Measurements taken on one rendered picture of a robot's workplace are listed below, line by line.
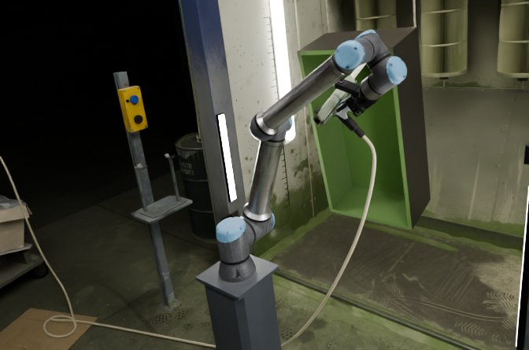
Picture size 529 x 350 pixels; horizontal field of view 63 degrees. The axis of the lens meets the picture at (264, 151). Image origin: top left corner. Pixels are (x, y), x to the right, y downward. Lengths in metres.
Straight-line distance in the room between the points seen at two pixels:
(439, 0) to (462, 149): 1.17
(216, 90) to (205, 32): 0.37
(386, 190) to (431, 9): 1.38
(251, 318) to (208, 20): 1.77
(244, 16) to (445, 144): 1.94
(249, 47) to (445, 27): 1.46
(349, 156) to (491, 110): 1.23
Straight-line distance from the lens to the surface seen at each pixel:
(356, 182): 3.37
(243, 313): 2.21
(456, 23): 3.55
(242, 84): 3.02
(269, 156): 1.98
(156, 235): 2.97
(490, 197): 3.66
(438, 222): 3.73
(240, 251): 2.14
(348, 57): 1.49
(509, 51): 3.41
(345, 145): 3.22
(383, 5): 3.77
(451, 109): 3.91
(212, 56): 2.83
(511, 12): 3.40
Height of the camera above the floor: 1.88
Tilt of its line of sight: 18 degrees down
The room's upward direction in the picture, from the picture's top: 7 degrees counter-clockwise
